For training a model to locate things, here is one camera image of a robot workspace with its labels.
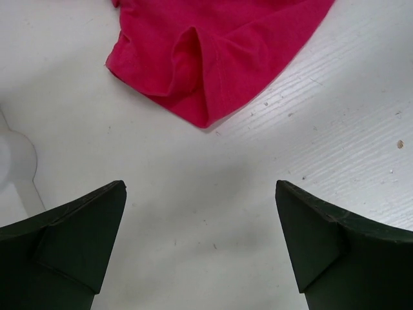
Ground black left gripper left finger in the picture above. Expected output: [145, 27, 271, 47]
[1, 180, 126, 309]

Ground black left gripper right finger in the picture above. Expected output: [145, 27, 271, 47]
[275, 180, 412, 309]

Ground pink red t shirt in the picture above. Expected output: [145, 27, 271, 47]
[106, 0, 333, 129]

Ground white rack base foot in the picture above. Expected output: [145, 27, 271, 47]
[0, 114, 46, 227]

